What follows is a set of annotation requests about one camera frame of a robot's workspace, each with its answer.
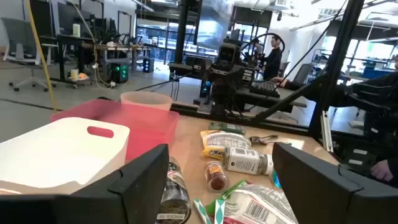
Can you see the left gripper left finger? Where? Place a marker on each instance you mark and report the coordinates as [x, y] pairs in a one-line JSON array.
[[93, 205]]

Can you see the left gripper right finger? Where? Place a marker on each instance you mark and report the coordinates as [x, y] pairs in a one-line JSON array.
[[326, 199]]

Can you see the green pink ramen packet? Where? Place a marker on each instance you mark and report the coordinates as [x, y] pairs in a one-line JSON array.
[[258, 207]]

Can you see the black spoon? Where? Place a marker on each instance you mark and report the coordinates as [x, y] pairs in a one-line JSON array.
[[263, 139]]

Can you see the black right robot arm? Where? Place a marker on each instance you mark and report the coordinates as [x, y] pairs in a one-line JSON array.
[[222, 93]]

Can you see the black computer keyboard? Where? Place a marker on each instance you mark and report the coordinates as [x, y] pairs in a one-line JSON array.
[[264, 88]]

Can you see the person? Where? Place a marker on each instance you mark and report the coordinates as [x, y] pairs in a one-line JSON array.
[[273, 62], [373, 93]]

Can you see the person's hand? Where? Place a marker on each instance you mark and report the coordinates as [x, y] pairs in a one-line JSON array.
[[279, 81], [382, 171]]

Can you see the iridescent green blue spoon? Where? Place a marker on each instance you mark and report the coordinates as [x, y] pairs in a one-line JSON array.
[[277, 180]]

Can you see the dark desk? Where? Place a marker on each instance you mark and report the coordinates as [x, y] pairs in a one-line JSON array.
[[280, 102]]

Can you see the white plastic bin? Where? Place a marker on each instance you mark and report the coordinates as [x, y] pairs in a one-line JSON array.
[[46, 155]]

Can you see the translucent pink bowl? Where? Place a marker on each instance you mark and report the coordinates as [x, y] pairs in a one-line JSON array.
[[146, 100]]

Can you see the white label spice bottle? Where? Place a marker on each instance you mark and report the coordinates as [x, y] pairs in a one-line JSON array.
[[245, 160]]

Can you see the red plastic bin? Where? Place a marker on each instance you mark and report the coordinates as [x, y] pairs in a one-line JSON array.
[[143, 124]]

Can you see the computer tower green lights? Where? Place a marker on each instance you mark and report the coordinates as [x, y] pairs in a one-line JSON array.
[[119, 72]]

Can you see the white cup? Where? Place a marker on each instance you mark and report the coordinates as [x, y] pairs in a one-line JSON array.
[[76, 30]]

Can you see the black office desk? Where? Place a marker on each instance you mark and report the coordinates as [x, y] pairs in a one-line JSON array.
[[66, 39]]

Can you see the grey office chair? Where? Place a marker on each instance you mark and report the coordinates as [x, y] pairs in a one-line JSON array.
[[21, 37]]

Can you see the black aluminium table frame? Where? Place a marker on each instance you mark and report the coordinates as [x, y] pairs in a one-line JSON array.
[[337, 62]]

